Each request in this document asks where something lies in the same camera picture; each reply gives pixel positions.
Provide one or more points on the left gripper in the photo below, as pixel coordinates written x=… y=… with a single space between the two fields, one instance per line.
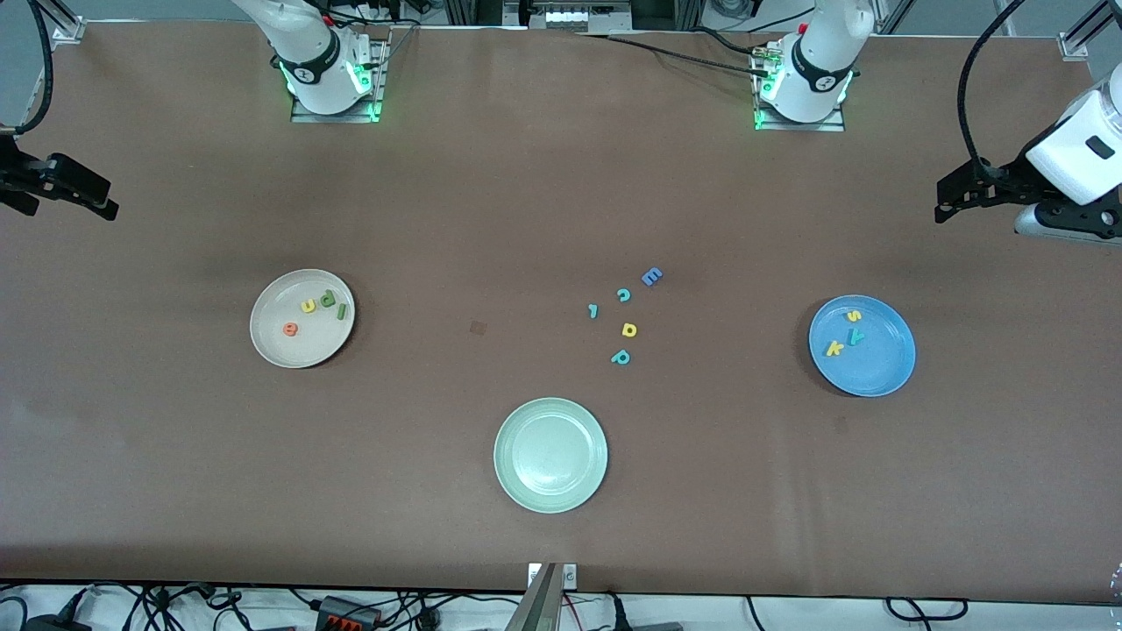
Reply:
x=1005 y=178

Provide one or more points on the yellow letter k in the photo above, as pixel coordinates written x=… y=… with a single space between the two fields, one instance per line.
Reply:
x=834 y=349

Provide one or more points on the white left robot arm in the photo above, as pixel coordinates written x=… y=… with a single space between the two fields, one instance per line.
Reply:
x=824 y=53

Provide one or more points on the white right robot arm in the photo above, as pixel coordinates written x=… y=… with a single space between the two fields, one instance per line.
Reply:
x=307 y=53

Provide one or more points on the blue plate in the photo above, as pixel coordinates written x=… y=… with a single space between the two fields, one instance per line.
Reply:
x=881 y=364

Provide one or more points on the beige brown plate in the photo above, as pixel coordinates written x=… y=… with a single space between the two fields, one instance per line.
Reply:
x=307 y=349

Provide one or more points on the brown table cover sheet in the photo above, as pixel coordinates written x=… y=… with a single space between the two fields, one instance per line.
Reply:
x=175 y=482

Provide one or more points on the blue letter E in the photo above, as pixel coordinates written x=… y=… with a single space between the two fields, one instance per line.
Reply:
x=651 y=277

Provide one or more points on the black power plug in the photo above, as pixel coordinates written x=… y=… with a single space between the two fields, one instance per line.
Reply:
x=53 y=624

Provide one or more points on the grey background device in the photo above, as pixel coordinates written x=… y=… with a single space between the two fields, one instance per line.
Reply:
x=570 y=16

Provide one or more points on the black power strip red switches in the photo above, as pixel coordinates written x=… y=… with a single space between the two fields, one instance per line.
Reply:
x=351 y=611

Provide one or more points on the pale green plate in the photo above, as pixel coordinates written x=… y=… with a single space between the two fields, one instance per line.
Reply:
x=550 y=455

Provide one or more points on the aluminium frame corner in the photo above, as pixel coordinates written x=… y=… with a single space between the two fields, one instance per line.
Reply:
x=66 y=22
x=1087 y=31

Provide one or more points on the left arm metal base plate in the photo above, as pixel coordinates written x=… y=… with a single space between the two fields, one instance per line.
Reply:
x=802 y=126

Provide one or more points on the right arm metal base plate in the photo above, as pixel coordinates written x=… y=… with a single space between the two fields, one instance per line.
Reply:
x=337 y=116

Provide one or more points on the white metal bracket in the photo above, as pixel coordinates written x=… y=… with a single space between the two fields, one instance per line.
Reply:
x=570 y=575

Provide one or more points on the aluminium profile post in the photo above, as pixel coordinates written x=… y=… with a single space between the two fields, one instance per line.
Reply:
x=536 y=605

